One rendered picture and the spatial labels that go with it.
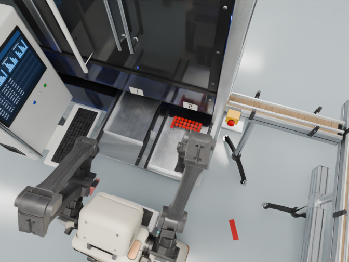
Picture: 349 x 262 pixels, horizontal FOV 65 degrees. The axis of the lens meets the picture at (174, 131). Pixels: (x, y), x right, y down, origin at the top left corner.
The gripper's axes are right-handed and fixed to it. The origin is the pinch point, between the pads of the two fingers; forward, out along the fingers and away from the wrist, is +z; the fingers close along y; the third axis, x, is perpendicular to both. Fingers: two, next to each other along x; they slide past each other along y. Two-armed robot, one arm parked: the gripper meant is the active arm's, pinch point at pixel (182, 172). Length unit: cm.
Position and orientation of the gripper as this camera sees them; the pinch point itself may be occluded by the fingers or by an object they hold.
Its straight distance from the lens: 151.0
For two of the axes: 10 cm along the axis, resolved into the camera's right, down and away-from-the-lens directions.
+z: -0.1, 6.1, 7.9
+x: -9.5, -2.6, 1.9
